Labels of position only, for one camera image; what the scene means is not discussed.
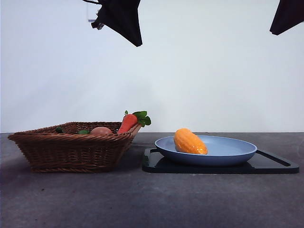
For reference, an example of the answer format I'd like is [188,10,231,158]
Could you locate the yellow toy corn cob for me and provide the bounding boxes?
[173,128,208,155]

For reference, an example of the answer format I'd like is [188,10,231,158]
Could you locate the blue round plate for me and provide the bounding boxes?
[154,135,258,167]

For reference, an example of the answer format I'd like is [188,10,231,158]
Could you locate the brown wicker basket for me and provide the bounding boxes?
[7,121,143,173]

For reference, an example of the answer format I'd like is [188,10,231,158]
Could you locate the orange toy carrot green leaves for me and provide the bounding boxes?
[117,110,152,134]

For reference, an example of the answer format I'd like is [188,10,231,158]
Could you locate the pale pink round fruit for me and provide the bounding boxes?
[89,126,114,135]

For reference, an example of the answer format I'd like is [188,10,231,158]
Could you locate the black glossy tray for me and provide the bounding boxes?
[142,147,300,175]

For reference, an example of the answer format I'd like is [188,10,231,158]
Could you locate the white wall socket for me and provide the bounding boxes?
[87,4,99,23]

